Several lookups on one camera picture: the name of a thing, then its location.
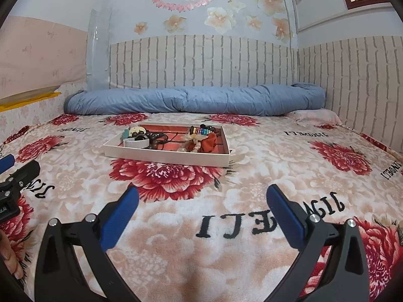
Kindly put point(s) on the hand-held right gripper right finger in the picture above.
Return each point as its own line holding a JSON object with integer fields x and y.
{"x": 283, "y": 207}

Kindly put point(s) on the black claw clip rainbow beads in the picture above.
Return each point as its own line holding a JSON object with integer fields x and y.
{"x": 201, "y": 130}

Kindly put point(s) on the yellow board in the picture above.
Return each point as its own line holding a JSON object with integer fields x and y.
{"x": 28, "y": 100}

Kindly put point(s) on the peach flower wall decals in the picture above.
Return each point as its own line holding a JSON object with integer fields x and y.
{"x": 220, "y": 19}

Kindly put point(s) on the person's left hand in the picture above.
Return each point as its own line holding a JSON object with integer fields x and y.
{"x": 9, "y": 251}

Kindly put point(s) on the pink pillow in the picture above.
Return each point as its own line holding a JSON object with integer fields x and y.
{"x": 314, "y": 116}

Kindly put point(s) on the white tray with brick print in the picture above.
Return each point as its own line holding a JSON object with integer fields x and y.
{"x": 163, "y": 159}

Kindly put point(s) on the clear plastic sheet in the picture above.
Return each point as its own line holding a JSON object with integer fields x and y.
{"x": 97, "y": 47}

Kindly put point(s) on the orange scrunchie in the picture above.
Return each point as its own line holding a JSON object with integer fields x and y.
{"x": 211, "y": 140}

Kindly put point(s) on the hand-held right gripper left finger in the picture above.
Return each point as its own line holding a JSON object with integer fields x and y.
{"x": 121, "y": 214}

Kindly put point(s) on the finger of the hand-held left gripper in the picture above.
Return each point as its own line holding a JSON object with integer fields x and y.
{"x": 6, "y": 163}
{"x": 26, "y": 171}

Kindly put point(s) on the cream round hair clip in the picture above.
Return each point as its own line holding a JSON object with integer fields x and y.
{"x": 136, "y": 129}

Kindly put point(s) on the white translucent band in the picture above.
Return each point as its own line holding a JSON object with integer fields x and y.
{"x": 135, "y": 143}

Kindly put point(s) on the floral printed blanket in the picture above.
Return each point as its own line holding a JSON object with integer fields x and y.
{"x": 267, "y": 170}

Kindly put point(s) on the peach padded board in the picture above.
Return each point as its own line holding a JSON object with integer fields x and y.
{"x": 41, "y": 56}

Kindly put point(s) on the blue quilt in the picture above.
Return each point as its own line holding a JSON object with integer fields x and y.
{"x": 189, "y": 100}

